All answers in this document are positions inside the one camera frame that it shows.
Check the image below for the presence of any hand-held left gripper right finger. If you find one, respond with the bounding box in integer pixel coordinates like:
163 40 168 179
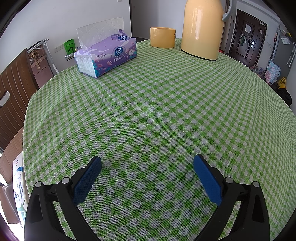
193 154 271 241

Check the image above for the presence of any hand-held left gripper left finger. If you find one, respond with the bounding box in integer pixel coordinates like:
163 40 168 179
24 156 102 241

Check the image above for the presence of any white milk carton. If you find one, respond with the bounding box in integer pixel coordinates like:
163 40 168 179
13 152 30 230

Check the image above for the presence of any brown cardboard box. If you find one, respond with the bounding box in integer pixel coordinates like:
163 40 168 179
0 126 25 224

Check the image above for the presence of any green checked tablecloth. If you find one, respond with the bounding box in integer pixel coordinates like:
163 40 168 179
22 38 296 241

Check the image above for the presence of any brown chair with pink seat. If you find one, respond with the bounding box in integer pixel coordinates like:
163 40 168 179
0 49 40 151

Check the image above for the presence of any black bag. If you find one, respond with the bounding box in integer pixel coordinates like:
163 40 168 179
272 82 292 107

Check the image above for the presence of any purple tissue pack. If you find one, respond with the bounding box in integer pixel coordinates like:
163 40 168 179
74 17 137 78

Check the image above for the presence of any pastel printed bag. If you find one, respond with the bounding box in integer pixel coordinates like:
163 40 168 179
265 61 281 84

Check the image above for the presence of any bunch of dried plants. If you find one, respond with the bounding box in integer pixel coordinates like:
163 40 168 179
29 49 41 70

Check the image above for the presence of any green paper bag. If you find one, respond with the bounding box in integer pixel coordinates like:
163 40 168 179
64 39 76 56

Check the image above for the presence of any metal drying rack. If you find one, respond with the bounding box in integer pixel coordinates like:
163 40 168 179
26 38 58 75

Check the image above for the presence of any grey fridge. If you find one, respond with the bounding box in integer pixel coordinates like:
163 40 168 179
269 35 296 79

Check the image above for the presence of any dark brown entrance door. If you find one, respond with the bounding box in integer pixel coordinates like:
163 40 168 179
229 9 267 67

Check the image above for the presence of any yellow cup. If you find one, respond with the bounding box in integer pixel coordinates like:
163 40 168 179
150 27 176 49

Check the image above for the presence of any yellow thermos jug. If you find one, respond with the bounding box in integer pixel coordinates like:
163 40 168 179
180 0 236 61

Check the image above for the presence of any white folded umbrella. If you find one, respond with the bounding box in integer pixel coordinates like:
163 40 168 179
286 43 296 68

